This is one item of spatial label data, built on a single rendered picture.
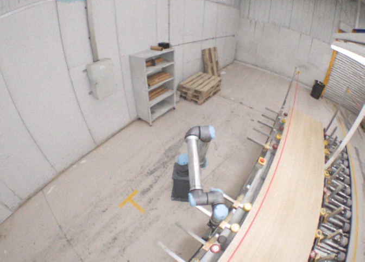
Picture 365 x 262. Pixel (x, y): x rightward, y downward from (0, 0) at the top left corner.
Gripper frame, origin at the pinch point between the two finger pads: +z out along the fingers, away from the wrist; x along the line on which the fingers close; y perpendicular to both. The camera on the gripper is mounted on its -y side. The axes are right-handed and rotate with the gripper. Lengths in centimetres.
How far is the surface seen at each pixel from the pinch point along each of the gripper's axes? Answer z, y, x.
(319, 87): 42, -679, 143
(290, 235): 7, -29, 73
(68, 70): -70, -2, -261
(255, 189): 35, -78, 20
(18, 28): -160, 58, -258
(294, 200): 7, -68, 64
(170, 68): -10, -214, -240
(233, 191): 97, -98, -4
